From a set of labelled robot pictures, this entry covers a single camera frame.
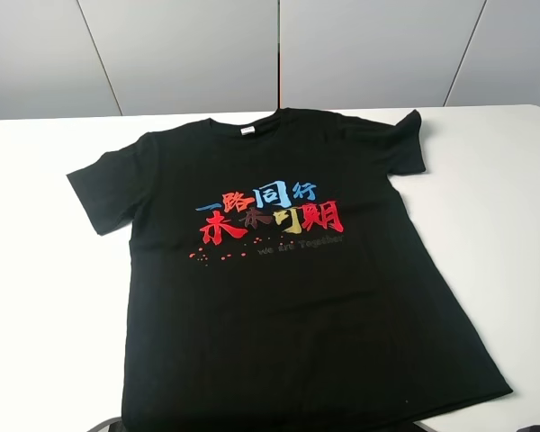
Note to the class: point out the black printed t-shirt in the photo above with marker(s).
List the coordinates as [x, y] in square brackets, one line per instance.
[277, 282]

